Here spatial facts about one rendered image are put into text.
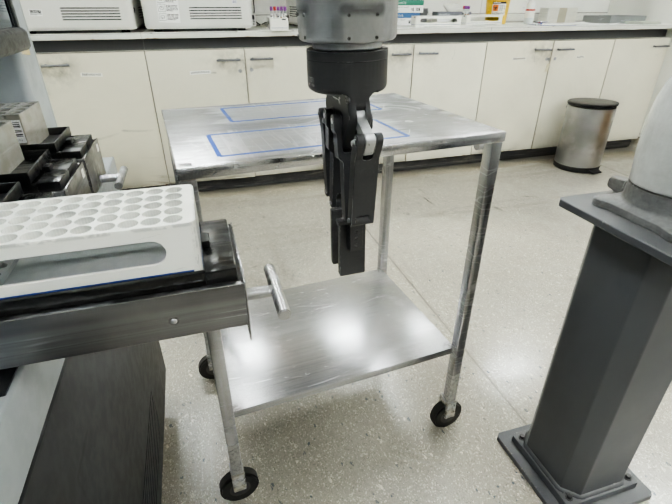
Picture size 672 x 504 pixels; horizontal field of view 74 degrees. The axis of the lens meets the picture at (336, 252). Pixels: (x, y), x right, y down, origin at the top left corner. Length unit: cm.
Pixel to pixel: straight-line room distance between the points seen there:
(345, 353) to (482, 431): 47
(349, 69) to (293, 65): 238
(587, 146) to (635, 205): 260
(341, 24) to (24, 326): 36
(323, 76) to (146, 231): 20
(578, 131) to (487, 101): 63
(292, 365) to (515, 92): 277
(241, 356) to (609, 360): 79
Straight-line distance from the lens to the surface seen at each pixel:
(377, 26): 41
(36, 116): 95
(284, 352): 113
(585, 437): 116
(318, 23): 41
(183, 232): 41
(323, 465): 126
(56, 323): 45
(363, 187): 43
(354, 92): 42
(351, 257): 50
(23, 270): 52
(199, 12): 272
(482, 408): 144
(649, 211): 92
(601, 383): 106
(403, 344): 116
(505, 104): 346
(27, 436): 52
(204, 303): 43
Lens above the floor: 103
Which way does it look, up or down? 29 degrees down
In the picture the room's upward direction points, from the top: straight up
